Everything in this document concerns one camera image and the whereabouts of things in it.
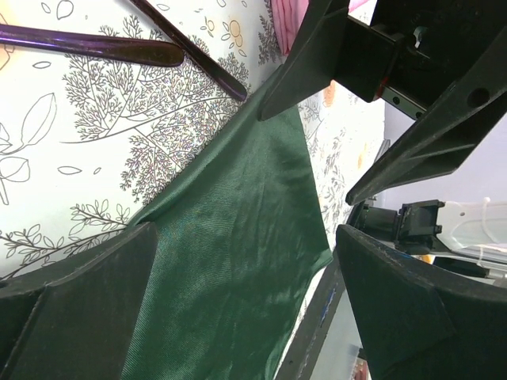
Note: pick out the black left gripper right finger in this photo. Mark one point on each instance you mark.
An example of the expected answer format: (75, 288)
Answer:
(418, 321)

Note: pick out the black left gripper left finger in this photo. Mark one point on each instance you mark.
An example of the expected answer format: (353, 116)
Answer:
(74, 319)

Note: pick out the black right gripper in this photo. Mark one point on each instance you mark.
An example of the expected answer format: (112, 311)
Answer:
(442, 63)

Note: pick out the dark green cloth napkin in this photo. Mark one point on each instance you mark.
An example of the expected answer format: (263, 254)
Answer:
(240, 237)

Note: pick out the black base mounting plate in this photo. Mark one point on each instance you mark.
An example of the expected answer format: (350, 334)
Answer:
(303, 351)

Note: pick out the pink rose placemat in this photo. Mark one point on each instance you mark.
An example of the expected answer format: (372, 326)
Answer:
(288, 17)

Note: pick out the purple spoon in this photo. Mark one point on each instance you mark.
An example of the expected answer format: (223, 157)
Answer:
(146, 52)

